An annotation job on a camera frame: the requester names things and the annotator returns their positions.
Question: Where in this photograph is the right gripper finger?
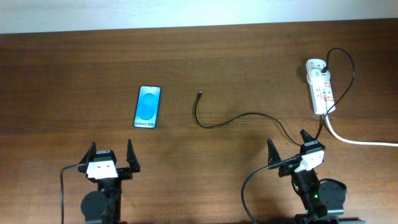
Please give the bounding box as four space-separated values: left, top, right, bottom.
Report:
300 129 315 145
267 139 282 169

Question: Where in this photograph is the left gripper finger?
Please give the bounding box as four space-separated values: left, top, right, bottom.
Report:
80 142 96 164
126 139 141 172

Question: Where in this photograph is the blue screen Galaxy smartphone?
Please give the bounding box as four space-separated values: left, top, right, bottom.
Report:
133 85 162 129

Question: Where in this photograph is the black USB charging cable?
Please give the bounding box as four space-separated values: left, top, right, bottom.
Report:
193 47 356 147

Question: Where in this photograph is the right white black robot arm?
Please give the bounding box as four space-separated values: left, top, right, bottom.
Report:
267 129 347 223

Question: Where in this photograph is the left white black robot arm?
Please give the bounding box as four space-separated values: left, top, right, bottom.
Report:
78 139 141 224

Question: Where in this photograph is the white power strip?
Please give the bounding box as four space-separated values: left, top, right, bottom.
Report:
305 58 335 115

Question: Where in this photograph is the right black camera cable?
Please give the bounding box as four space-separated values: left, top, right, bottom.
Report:
241 155 303 224

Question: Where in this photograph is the black camera cable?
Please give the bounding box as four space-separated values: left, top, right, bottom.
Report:
241 155 303 224
60 163 90 224

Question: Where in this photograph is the left black camera cable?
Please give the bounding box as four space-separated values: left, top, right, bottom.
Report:
60 163 90 224

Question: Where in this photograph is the white power strip cord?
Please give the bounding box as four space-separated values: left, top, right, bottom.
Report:
322 113 398 147

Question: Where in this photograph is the white USB wall charger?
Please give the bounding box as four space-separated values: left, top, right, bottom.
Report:
307 68 330 85

